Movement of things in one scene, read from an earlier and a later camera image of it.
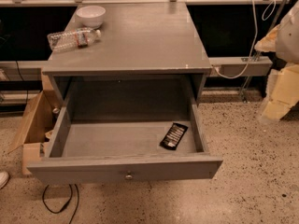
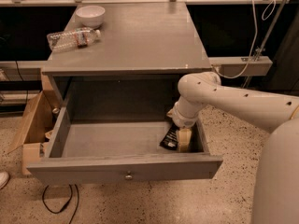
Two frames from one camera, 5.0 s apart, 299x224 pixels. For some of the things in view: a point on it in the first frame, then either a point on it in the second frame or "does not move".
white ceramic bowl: [91, 16] does not move
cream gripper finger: [268, 43] → [184, 135]
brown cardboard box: [40, 121] does not move
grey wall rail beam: [33, 71] does not move
